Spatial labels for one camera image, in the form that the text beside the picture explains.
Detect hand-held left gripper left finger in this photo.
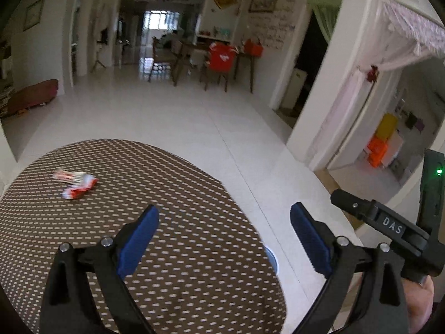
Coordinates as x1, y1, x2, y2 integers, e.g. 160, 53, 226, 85
39, 205, 160, 334

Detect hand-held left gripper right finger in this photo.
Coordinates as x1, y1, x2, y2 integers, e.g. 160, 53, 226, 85
290, 202, 409, 334

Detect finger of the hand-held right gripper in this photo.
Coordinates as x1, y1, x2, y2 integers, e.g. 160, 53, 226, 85
330, 190, 377, 224

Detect blue trash bin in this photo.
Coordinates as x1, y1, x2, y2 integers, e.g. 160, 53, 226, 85
264, 245, 281, 274

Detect red white striped wrapper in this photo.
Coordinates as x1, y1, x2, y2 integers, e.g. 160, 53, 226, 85
53, 169, 92, 185

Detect person's right hand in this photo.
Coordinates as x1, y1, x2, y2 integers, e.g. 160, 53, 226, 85
403, 277, 435, 334

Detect round table with brown tablecloth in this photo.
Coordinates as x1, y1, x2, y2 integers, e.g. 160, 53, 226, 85
0, 139, 289, 334

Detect yellow plastic bin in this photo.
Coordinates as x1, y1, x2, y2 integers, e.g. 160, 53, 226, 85
375, 113, 399, 142

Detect pink door curtain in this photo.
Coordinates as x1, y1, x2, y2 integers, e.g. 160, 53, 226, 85
309, 63, 378, 172

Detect hanging purple cloth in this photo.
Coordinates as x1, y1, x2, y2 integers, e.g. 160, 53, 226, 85
405, 111, 426, 131

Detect white cabinet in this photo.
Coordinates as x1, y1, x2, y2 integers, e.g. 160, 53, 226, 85
281, 68, 308, 110

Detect red hanging ornament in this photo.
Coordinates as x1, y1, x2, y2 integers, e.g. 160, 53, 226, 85
365, 64, 380, 84

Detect brown bench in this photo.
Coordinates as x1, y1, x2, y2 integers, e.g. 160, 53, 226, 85
7, 79, 59, 117

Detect red chair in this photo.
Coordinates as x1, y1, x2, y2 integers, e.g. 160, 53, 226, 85
200, 42, 239, 93

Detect wooden dining table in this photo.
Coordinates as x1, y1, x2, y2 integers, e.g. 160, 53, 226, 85
177, 40, 258, 93

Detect wooden dining chair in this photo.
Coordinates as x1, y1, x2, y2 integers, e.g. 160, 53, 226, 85
149, 36, 182, 86

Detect green curtain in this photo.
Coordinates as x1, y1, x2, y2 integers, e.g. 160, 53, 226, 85
313, 5, 340, 43

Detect lace door valance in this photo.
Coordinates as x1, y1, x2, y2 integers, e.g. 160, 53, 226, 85
377, 0, 445, 58

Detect tripod stand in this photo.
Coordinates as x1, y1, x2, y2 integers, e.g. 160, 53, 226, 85
91, 28, 108, 74

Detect red printed bag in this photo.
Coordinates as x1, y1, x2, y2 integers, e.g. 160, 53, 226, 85
208, 42, 237, 74

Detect red handled bag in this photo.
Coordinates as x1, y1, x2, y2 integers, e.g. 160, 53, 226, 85
242, 36, 264, 58

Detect pink wall decals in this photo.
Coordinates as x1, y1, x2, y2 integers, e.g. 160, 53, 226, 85
248, 0, 298, 48

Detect small framed wall picture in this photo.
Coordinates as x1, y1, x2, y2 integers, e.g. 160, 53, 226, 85
23, 0, 45, 31

